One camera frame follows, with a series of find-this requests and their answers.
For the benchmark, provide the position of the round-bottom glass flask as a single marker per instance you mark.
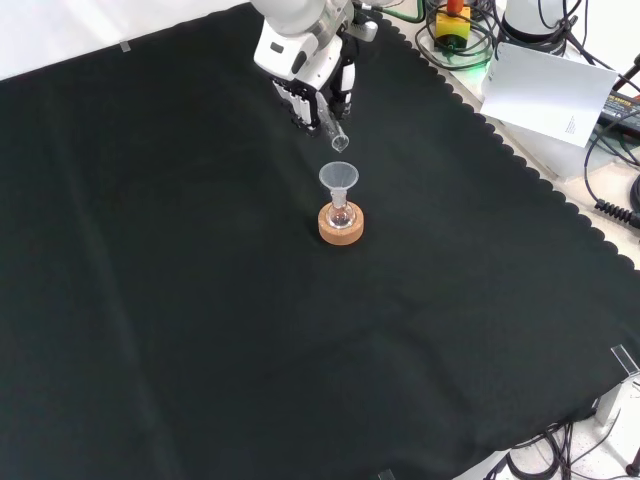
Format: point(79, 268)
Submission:
point(341, 216)

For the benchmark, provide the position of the black bench cloth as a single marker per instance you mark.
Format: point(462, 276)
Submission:
point(200, 275)

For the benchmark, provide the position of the yellow stop button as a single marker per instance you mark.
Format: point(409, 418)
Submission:
point(452, 27)

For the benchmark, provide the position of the clear plastic funnel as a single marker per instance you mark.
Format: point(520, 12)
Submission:
point(339, 176)

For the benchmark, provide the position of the white paper sheet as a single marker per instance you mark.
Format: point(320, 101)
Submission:
point(545, 92)

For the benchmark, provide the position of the black power adapter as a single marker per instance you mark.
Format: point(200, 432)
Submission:
point(622, 110)

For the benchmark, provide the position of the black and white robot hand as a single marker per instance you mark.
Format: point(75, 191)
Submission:
point(300, 60)

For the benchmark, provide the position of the white metal bracket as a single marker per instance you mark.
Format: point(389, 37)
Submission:
point(622, 415)

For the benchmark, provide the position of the white plastic box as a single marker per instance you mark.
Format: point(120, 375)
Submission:
point(565, 160)

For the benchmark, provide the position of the clear graduated cylinder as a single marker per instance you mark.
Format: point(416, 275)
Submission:
point(338, 139)

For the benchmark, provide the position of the clear tape strip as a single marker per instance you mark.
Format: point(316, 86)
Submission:
point(125, 47)
point(386, 474)
point(626, 357)

